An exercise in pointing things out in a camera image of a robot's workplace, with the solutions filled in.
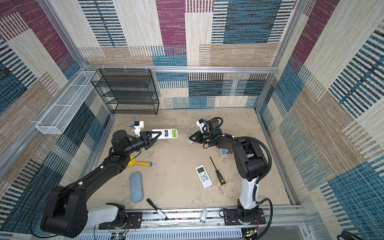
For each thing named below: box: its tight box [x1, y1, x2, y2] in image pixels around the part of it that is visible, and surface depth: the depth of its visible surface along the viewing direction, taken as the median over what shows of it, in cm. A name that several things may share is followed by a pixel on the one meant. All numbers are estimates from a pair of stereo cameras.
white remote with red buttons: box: [151, 129, 178, 140], surface depth 79 cm
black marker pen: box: [146, 198, 169, 221], surface depth 77 cm
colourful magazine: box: [220, 148, 234, 157], surface depth 96 cm
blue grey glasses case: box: [130, 171, 144, 203], surface depth 83 cm
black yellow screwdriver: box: [209, 156, 226, 186], surface depth 86 cm
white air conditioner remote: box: [195, 164, 213, 189], surface depth 88 cm
